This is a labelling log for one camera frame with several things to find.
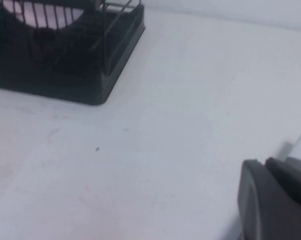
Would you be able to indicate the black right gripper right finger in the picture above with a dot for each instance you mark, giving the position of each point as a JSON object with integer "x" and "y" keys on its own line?
{"x": 293, "y": 178}

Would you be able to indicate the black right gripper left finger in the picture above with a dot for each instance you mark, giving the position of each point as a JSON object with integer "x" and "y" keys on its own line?
{"x": 265, "y": 212}

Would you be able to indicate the orange round plate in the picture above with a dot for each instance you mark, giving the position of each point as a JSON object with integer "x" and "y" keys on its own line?
{"x": 48, "y": 15}

